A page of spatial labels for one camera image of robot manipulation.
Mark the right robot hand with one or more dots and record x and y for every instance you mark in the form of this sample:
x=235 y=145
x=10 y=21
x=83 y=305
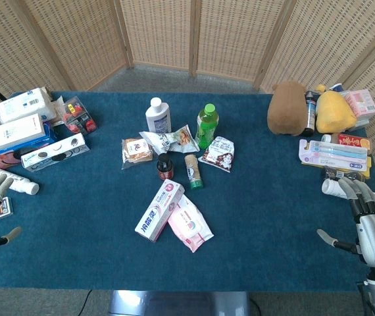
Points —
x=373 y=235

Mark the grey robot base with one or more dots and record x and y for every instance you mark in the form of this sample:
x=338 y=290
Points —
x=179 y=303

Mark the small card pack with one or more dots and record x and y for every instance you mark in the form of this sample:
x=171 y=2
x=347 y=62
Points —
x=4 y=208

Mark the blue pink cookie box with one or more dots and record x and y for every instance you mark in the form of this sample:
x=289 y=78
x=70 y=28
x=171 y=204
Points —
x=10 y=151

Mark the red orange box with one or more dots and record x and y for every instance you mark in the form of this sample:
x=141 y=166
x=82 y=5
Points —
x=354 y=141

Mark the plain white box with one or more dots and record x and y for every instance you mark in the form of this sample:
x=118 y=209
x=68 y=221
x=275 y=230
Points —
x=17 y=131

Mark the white oreo cookie box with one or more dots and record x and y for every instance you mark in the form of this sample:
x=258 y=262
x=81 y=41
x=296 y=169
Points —
x=55 y=152

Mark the white box stack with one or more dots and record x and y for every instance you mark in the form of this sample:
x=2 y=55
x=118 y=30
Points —
x=26 y=104

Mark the clear box red items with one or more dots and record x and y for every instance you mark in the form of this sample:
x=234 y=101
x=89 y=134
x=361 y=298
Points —
x=78 y=116

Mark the pink white toothpaste box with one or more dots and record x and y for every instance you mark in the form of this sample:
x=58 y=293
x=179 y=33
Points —
x=160 y=210

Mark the white plastic bottle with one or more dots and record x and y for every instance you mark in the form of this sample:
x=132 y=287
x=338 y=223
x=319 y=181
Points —
x=13 y=179

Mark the yellow black package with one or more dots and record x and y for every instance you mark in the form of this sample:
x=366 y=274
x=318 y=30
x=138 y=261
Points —
x=345 y=173

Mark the toothbrush blister pack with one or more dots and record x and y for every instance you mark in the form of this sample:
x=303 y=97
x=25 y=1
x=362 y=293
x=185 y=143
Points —
x=335 y=154

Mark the yellow plush toy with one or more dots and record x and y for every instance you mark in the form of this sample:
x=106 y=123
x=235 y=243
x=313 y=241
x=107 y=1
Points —
x=334 y=112

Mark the dark spray can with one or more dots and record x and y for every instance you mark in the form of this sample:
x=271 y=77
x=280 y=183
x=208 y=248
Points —
x=310 y=113

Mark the brown capybara plush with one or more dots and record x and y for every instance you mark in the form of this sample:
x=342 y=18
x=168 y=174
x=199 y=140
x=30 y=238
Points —
x=287 y=110

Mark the blue white paper cup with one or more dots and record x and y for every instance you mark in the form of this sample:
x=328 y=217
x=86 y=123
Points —
x=337 y=87

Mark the bread in clear wrapper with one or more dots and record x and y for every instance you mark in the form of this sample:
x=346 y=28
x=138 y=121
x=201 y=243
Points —
x=137 y=150

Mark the white red snack pouch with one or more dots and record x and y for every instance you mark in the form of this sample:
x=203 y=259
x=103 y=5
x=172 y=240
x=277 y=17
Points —
x=218 y=153

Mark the pink wet wipes pack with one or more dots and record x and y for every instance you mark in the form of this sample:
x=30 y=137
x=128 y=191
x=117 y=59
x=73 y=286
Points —
x=190 y=224

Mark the dark glass jar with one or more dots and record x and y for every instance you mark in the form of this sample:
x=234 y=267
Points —
x=165 y=166

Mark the beige tube green cap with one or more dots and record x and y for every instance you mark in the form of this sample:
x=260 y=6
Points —
x=192 y=171

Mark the blue carpet table mat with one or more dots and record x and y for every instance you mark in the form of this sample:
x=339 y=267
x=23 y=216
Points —
x=181 y=237

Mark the green tea bottle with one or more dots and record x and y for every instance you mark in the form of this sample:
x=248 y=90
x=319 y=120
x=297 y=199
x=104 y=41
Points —
x=207 y=126

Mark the crumpled white snack bag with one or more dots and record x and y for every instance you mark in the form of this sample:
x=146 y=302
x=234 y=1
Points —
x=169 y=140

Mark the white lotion bottle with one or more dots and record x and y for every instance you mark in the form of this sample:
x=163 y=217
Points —
x=158 y=118

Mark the woven bamboo folding screen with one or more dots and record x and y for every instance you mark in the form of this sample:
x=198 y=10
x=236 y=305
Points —
x=187 y=36

